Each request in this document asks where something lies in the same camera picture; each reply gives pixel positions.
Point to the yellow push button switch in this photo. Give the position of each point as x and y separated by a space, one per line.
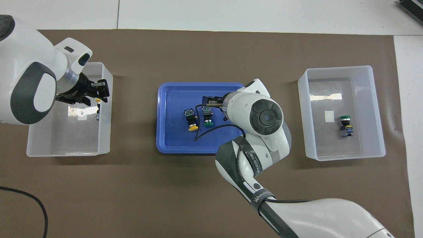
98 114
191 119

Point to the brown table mat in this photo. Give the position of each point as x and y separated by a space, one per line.
132 191

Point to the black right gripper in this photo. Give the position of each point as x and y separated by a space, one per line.
218 100

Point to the dark grey ribbed device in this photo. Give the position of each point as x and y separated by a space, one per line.
413 6

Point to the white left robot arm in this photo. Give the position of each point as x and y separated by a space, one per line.
26 66

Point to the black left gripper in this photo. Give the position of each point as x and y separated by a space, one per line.
82 88

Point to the blue plastic tray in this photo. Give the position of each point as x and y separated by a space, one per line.
175 138

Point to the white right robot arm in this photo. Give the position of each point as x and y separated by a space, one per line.
264 115

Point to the green push button switch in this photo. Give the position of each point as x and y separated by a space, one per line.
346 125
208 119

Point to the translucent white plastic box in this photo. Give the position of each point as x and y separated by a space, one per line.
76 142
330 145

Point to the white paper label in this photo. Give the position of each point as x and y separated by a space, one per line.
329 116

